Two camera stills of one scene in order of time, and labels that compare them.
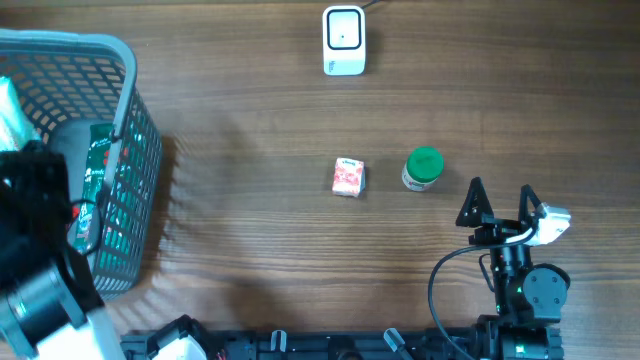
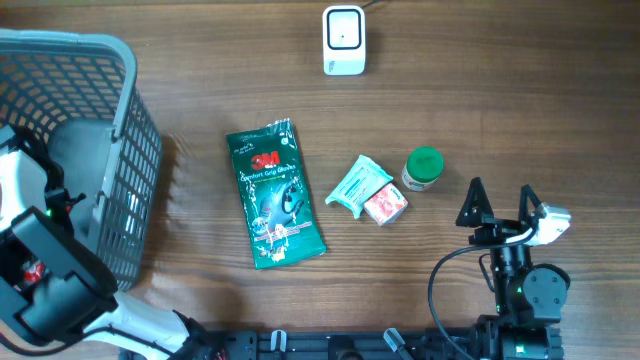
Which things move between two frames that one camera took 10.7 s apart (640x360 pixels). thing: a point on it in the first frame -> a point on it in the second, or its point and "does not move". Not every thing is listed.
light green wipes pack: (16, 130) -> (357, 183)
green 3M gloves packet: (85, 216) -> (279, 209)
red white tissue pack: (349, 177) -> (386, 205)
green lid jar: (424, 166) does not move
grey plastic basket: (74, 81) does not move
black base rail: (323, 344) does not move
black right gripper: (497, 229) does not move
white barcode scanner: (344, 40) does not move
